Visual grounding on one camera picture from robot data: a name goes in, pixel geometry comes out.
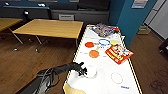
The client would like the white table with dishes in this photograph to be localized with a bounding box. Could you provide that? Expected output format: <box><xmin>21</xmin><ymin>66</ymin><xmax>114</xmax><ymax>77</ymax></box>
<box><xmin>62</xmin><ymin>23</ymin><xmax>144</xmax><ymax>94</ymax></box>

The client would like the cardboard box on floor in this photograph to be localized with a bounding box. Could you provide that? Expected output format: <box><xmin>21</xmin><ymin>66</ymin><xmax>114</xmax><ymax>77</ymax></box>
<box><xmin>137</xmin><ymin>25</ymin><xmax>152</xmax><ymax>36</ymax></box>

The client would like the red flat disc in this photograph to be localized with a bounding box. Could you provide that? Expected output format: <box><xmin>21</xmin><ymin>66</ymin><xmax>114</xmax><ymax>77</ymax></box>
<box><xmin>84</xmin><ymin>41</ymin><xmax>95</xmax><ymax>48</ymax></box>

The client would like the white double door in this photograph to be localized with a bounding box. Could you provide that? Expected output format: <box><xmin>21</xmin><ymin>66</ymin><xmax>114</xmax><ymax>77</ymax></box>
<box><xmin>143</xmin><ymin>0</ymin><xmax>168</xmax><ymax>31</ymax></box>

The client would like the small yellow bowl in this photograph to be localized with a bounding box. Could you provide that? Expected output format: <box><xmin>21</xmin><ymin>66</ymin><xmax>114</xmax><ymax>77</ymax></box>
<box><xmin>110</xmin><ymin>40</ymin><xmax>120</xmax><ymax>46</ymax></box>

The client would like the white bowl with blue rim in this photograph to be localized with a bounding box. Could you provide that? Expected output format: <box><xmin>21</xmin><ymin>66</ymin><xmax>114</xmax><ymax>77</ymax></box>
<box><xmin>98</xmin><ymin>38</ymin><xmax>111</xmax><ymax>47</ymax></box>

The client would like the yellow pillar sign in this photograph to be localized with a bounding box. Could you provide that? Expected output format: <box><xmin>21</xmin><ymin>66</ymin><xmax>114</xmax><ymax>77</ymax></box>
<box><xmin>130</xmin><ymin>0</ymin><xmax>149</xmax><ymax>9</ymax></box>

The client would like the white sheet on sofa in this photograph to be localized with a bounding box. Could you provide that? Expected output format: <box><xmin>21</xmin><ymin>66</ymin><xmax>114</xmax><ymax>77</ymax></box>
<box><xmin>59</xmin><ymin>14</ymin><xmax>75</xmax><ymax>21</ymax></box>

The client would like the colourful snack bag pile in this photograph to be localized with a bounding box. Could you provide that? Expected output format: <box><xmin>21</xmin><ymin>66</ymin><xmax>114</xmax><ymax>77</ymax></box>
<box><xmin>91</xmin><ymin>22</ymin><xmax>120</xmax><ymax>38</ymax></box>

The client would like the grey wall sofa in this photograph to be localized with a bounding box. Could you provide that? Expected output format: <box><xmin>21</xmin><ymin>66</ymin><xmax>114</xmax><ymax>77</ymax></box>
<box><xmin>0</xmin><ymin>0</ymin><xmax>111</xmax><ymax>24</ymax></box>

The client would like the small white sill item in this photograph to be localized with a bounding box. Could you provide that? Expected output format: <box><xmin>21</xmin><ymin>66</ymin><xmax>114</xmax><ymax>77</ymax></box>
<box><xmin>3</xmin><ymin>1</ymin><xmax>11</xmax><ymax>6</ymax></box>
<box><xmin>38</xmin><ymin>2</ymin><xmax>46</xmax><ymax>7</ymax></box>

